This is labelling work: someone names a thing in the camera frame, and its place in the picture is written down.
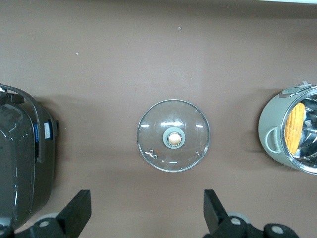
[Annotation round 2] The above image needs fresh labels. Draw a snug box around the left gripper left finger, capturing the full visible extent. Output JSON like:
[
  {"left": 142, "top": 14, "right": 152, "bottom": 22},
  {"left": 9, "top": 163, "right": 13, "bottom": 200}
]
[{"left": 0, "top": 189, "right": 93, "bottom": 238}]

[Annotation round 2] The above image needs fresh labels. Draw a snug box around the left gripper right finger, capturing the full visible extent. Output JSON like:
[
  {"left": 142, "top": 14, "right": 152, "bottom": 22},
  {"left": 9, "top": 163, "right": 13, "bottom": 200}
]
[{"left": 203, "top": 189, "right": 301, "bottom": 238}]

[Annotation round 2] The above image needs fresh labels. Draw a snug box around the glass pot lid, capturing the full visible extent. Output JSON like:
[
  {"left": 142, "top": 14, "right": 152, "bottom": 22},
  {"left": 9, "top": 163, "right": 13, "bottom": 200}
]
[{"left": 136, "top": 99, "right": 211, "bottom": 173}]

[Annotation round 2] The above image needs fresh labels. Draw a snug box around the yellow corn cob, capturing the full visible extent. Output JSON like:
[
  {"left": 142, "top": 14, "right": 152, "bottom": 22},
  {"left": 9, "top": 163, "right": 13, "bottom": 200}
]
[{"left": 284, "top": 103, "right": 306, "bottom": 155}]

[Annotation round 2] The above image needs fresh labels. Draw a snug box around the grey electric cooking pot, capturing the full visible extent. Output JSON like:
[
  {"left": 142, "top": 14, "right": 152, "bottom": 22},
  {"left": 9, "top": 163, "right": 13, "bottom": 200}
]
[{"left": 258, "top": 81, "right": 317, "bottom": 176}]

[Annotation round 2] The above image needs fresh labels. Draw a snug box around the black rice cooker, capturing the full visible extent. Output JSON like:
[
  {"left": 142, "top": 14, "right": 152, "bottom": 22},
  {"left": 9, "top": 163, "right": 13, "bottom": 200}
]
[{"left": 0, "top": 83, "right": 60, "bottom": 231}]

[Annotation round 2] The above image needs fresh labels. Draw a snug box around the brown table cover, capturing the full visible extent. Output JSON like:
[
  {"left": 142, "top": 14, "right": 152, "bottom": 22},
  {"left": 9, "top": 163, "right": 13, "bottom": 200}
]
[{"left": 0, "top": 0, "right": 317, "bottom": 238}]

